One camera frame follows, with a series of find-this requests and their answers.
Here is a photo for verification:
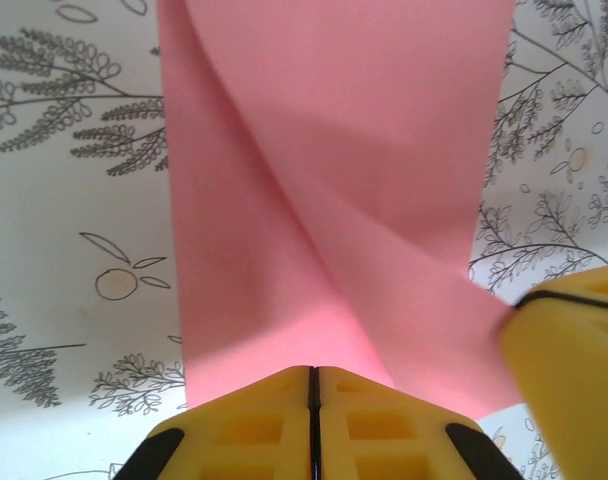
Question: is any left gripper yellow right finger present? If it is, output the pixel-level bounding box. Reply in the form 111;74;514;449
313;366;529;480

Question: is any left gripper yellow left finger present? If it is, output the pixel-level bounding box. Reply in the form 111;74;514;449
112;366;316;480

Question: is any pink square paper sheet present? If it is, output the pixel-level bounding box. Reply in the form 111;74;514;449
153;0;523;421

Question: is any floral patterned table mat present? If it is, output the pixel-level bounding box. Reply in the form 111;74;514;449
0;0;608;480

